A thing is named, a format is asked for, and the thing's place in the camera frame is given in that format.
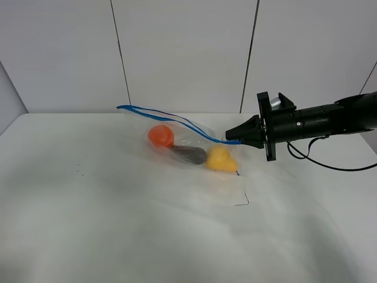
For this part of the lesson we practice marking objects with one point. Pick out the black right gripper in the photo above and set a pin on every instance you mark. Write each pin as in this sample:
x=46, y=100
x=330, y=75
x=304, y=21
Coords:
x=248, y=132

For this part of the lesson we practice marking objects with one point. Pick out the clear zip bag blue seal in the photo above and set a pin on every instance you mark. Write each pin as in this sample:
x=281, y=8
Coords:
x=186, y=133

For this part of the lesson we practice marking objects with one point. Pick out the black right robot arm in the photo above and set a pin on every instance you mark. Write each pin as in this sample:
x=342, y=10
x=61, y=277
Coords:
x=280, y=121

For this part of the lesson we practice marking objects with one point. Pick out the yellow pear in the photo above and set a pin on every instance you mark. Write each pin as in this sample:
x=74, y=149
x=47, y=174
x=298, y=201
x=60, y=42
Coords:
x=220, y=159

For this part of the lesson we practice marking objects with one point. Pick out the dark purple eggplant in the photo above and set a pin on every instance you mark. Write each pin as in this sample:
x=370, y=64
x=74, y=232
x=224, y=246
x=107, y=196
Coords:
x=190, y=154

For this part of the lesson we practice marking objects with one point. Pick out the orange fruit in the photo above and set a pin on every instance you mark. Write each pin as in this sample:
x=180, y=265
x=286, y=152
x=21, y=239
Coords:
x=161, y=136

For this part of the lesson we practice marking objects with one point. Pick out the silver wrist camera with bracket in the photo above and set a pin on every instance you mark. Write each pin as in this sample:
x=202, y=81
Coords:
x=282, y=103

